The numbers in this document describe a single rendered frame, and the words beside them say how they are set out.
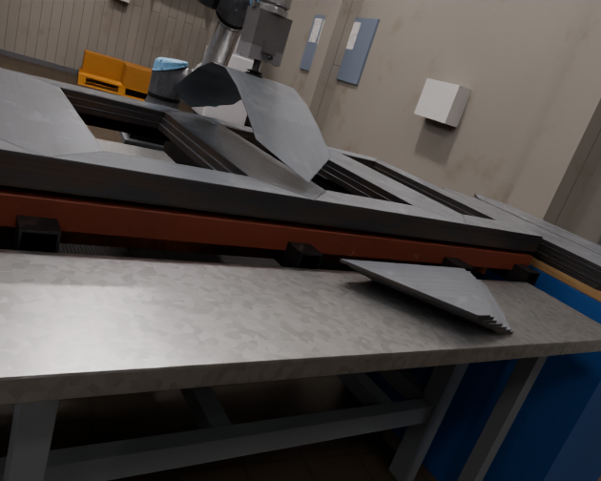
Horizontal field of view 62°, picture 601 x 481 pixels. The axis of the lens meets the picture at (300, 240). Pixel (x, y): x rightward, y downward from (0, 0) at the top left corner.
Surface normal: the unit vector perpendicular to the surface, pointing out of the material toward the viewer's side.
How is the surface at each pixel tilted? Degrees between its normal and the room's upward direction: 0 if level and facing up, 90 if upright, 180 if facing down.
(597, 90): 90
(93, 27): 90
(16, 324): 0
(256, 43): 90
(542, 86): 90
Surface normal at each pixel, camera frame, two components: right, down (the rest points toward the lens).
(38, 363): 0.30, -0.91
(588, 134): 0.40, 0.40
